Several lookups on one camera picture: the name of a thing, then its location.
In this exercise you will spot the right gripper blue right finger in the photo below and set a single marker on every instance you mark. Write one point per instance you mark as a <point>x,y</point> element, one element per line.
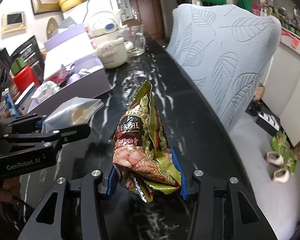
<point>180,165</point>

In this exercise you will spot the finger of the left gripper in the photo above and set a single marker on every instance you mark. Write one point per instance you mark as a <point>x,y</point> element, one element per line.
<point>61,136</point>
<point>25,123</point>

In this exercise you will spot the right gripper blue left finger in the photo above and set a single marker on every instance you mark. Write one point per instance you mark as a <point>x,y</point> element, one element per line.
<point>111,180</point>

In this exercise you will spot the clear bag white contents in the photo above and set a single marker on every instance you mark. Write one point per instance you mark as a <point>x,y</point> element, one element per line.
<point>72,112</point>

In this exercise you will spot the green gold snack bag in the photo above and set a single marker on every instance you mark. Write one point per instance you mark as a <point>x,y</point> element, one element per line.
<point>142,156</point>

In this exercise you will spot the white green-print snack packet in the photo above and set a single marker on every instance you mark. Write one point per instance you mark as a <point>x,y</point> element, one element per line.
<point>46,90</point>

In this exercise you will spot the dark red fuzzy plush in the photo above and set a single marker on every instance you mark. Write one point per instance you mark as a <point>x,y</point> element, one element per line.
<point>56,78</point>

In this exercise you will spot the silver purple snack bag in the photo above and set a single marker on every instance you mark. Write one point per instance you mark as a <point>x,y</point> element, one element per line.
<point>66,72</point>

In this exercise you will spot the person's left hand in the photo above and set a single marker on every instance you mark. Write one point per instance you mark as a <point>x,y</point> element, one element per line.
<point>9,189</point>

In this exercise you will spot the blue effervescent tablet tube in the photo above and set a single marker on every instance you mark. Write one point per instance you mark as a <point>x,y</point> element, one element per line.
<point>9,103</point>

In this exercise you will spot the white blue medicine box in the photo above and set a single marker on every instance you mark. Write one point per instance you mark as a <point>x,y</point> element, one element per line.
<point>22,104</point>

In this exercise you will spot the red lidded container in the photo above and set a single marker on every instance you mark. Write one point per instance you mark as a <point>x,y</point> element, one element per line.
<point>24,78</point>

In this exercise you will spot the lavender gift box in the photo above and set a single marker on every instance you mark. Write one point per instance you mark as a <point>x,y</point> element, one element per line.
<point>89,79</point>

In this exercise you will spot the black display box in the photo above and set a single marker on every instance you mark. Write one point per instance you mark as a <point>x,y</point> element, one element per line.
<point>29,54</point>

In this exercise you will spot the green plush slipper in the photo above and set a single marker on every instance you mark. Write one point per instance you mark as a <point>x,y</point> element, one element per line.
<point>282,156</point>

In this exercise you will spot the cardboard box on floor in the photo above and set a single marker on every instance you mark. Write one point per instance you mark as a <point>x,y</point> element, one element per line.
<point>257,96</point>

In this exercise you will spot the cream Cinnamoroll kettle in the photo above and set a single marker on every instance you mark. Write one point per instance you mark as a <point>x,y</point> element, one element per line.
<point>108,41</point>

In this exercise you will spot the white mini fridge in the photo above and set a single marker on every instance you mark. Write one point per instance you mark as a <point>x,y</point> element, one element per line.
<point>84,12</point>

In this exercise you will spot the clear glass mug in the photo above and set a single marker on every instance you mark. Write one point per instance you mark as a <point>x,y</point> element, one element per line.
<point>137,38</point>

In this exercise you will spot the brown entrance door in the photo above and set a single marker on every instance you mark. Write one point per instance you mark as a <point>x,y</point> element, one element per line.
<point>149,14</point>

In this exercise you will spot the wall intercom panel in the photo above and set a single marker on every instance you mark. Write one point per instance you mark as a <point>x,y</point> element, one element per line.
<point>13,21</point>

